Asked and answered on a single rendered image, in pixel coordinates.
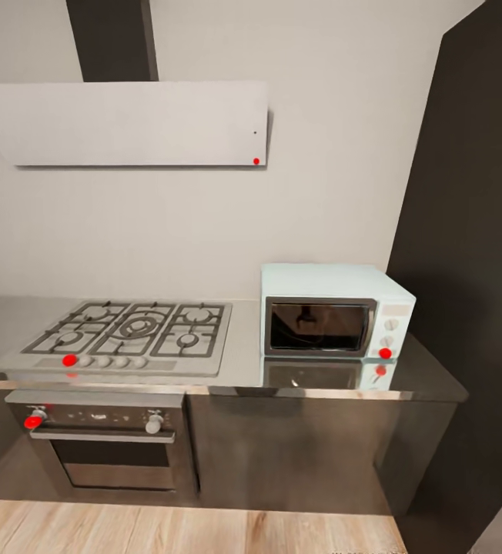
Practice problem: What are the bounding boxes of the microwave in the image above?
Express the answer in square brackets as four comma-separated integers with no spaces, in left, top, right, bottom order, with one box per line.
[260,263,415,359]

